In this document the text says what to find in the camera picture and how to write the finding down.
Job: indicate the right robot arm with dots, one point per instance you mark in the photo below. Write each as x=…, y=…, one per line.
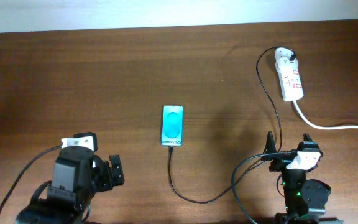
x=305, y=199

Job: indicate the white USB charger plug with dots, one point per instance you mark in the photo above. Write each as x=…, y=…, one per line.
x=285, y=59

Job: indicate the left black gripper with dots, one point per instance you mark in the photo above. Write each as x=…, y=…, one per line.
x=103, y=167

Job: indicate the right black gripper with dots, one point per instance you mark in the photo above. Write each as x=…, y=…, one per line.
x=279, y=157

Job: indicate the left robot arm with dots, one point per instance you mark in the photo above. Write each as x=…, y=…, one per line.
x=78, y=174

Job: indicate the white power strip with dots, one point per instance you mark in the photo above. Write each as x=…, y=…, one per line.
x=291, y=86

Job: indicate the blue-screen Galaxy smartphone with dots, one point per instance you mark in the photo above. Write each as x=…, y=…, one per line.
x=172, y=126

